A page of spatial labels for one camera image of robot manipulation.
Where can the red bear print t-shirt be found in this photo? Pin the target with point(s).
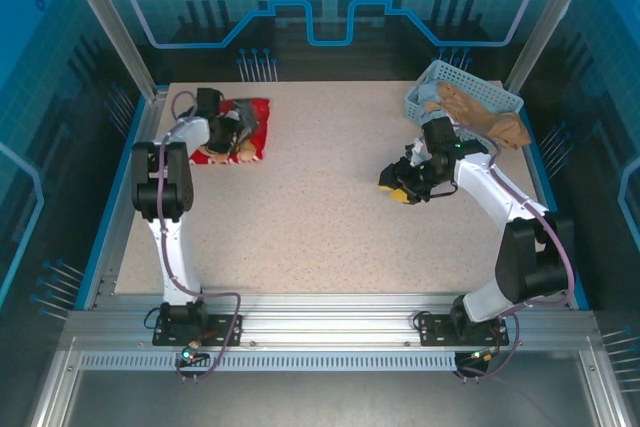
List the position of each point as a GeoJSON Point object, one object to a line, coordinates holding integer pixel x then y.
{"type": "Point", "coordinates": [261, 134]}

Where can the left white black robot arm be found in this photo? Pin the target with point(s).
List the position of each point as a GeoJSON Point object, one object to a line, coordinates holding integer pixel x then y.
{"type": "Point", "coordinates": [175, 247]}

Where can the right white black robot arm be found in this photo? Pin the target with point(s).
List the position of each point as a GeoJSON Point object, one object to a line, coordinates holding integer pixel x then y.
{"type": "Point", "coordinates": [520, 257]}

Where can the light blue t-shirt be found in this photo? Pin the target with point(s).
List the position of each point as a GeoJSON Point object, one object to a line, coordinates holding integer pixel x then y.
{"type": "Point", "coordinates": [427, 95]}

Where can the light blue plastic basket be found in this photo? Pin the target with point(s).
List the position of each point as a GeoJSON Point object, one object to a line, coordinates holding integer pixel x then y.
{"type": "Point", "coordinates": [465, 79]}

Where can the tan t-shirt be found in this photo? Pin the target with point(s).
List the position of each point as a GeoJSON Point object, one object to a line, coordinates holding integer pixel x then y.
{"type": "Point", "coordinates": [505, 129]}

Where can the blue table edge strip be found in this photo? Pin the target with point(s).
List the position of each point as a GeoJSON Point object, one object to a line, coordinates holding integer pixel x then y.
{"type": "Point", "coordinates": [540, 182]}

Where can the small connector with orange plug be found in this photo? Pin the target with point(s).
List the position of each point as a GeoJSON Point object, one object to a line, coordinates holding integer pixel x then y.
{"type": "Point", "coordinates": [481, 356]}

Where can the grey metal bottom panel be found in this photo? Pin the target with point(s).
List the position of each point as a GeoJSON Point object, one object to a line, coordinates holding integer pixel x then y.
{"type": "Point", "coordinates": [325, 402]}

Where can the small connector with green light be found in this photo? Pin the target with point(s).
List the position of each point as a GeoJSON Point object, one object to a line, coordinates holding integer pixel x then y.
{"type": "Point", "coordinates": [189, 353]}

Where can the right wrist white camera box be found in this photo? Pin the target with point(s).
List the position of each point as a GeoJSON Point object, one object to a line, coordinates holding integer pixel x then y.
{"type": "Point", "coordinates": [415, 150]}

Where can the aluminium frame post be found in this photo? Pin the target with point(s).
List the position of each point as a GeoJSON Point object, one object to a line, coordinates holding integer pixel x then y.
{"type": "Point", "coordinates": [115, 37]}
{"type": "Point", "coordinates": [545, 22]}

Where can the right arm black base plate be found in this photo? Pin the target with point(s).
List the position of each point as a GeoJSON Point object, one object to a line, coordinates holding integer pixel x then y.
{"type": "Point", "coordinates": [435, 332]}

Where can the aluminium mounting rail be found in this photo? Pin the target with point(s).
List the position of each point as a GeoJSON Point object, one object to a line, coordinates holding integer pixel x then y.
{"type": "Point", "coordinates": [325, 322]}

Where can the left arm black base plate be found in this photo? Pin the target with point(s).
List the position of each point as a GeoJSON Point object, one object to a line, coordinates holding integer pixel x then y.
{"type": "Point", "coordinates": [170, 334]}

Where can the aluminium lower frame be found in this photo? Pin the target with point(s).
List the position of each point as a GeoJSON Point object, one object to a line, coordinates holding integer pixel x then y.
{"type": "Point", "coordinates": [52, 392]}

